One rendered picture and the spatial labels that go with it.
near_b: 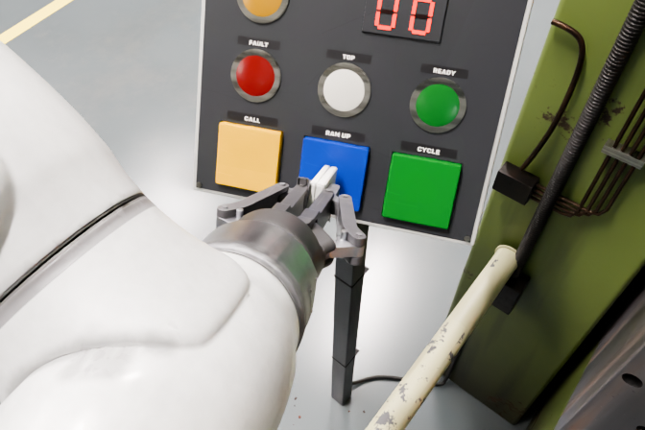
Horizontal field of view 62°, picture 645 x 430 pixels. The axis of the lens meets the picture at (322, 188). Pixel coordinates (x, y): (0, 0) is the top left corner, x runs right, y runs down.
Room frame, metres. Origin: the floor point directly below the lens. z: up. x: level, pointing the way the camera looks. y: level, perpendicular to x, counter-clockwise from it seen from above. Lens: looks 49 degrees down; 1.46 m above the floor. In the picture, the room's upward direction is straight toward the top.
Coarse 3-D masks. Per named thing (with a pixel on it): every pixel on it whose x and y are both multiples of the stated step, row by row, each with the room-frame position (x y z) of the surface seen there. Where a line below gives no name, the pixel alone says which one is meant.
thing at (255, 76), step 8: (256, 56) 0.50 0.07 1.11; (240, 64) 0.49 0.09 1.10; (248, 64) 0.49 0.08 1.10; (256, 64) 0.49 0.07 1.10; (264, 64) 0.49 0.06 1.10; (240, 72) 0.49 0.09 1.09; (248, 72) 0.49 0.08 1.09; (256, 72) 0.49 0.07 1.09; (264, 72) 0.48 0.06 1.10; (272, 72) 0.48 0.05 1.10; (240, 80) 0.49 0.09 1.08; (248, 80) 0.48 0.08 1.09; (256, 80) 0.48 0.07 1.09; (264, 80) 0.48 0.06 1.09; (272, 80) 0.48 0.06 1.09; (248, 88) 0.48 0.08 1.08; (256, 88) 0.48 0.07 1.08; (264, 88) 0.48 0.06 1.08
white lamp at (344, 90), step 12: (336, 72) 0.47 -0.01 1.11; (348, 72) 0.47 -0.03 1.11; (324, 84) 0.47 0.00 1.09; (336, 84) 0.46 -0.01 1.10; (348, 84) 0.46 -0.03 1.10; (360, 84) 0.46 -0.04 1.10; (324, 96) 0.46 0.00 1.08; (336, 96) 0.46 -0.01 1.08; (348, 96) 0.46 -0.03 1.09; (360, 96) 0.45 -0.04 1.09; (336, 108) 0.45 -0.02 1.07; (348, 108) 0.45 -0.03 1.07
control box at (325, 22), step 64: (320, 0) 0.51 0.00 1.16; (384, 0) 0.50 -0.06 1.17; (448, 0) 0.49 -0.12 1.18; (512, 0) 0.48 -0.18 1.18; (320, 64) 0.48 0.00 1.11; (384, 64) 0.47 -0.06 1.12; (448, 64) 0.46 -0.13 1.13; (512, 64) 0.45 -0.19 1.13; (320, 128) 0.45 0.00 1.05; (384, 128) 0.43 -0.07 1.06; (448, 128) 0.42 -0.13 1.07; (256, 192) 0.42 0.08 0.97; (384, 192) 0.40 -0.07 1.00
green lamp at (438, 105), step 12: (432, 84) 0.45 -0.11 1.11; (420, 96) 0.44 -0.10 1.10; (432, 96) 0.44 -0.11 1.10; (444, 96) 0.44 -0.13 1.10; (456, 96) 0.44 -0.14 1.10; (420, 108) 0.44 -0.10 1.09; (432, 108) 0.43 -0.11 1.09; (444, 108) 0.43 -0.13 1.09; (456, 108) 0.43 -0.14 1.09; (432, 120) 0.43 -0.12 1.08; (444, 120) 0.43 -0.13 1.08
